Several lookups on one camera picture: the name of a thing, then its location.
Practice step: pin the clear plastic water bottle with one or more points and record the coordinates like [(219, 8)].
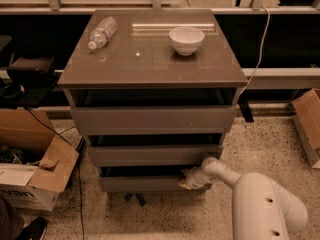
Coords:
[(102, 33)]

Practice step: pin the black shoe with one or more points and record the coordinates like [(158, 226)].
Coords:
[(35, 230)]

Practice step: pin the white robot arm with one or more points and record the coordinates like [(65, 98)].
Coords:
[(261, 208)]

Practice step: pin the black chair left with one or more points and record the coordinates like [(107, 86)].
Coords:
[(29, 81)]

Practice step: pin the grey drawer cabinet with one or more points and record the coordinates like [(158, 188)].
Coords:
[(139, 68)]

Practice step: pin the white ceramic bowl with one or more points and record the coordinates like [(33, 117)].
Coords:
[(186, 40)]

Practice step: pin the grey top drawer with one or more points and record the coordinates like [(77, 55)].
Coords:
[(153, 120)]

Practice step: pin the cardboard box right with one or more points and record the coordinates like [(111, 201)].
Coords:
[(307, 122)]

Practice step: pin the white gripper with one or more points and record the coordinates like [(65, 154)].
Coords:
[(193, 180)]

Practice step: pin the grey middle drawer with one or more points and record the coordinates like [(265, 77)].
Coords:
[(152, 155)]

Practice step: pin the open cardboard box left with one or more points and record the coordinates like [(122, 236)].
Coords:
[(36, 163)]

